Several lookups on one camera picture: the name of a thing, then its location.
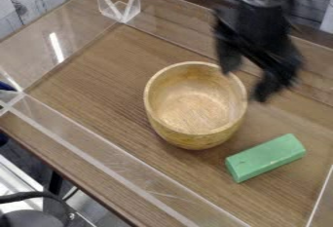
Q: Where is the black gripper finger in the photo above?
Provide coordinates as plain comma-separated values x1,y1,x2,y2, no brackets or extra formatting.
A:
214,30,242,75
251,65,299,103

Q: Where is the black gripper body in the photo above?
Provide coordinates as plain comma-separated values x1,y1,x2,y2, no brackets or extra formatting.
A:
214,1,303,69

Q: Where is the green rectangular block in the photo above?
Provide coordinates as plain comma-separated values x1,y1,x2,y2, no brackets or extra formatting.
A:
224,133,306,183

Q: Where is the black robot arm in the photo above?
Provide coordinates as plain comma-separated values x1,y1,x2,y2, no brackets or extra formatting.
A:
214,0,305,103

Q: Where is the brown wooden bowl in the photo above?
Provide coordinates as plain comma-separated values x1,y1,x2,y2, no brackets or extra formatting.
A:
143,61,247,150

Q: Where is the black table leg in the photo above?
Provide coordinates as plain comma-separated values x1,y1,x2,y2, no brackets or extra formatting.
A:
48,171,64,196

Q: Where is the clear acrylic tray wall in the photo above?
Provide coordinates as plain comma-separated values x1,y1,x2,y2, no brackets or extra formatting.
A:
0,0,333,227

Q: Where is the black metal base plate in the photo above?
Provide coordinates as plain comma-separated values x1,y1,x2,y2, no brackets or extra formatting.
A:
0,202,96,227

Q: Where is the black cable loop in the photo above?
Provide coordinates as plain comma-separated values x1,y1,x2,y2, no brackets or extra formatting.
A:
0,191,71,227

